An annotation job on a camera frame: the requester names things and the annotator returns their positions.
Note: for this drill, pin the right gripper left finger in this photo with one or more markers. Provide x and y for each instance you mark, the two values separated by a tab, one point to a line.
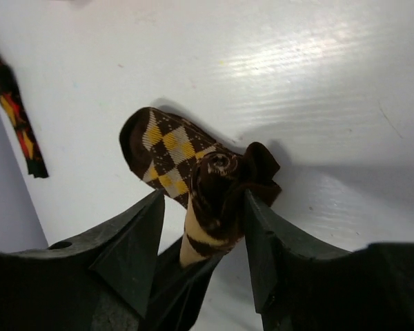
116	258

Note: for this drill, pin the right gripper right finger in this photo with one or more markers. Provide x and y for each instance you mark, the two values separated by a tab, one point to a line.
269	240

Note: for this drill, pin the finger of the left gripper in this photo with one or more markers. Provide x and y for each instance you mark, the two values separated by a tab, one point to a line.
177	293

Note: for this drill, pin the brown yellow argyle sock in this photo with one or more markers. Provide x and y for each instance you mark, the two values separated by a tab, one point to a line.
170	153

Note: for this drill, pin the red orange argyle sock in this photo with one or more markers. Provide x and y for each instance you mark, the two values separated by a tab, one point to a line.
12	104

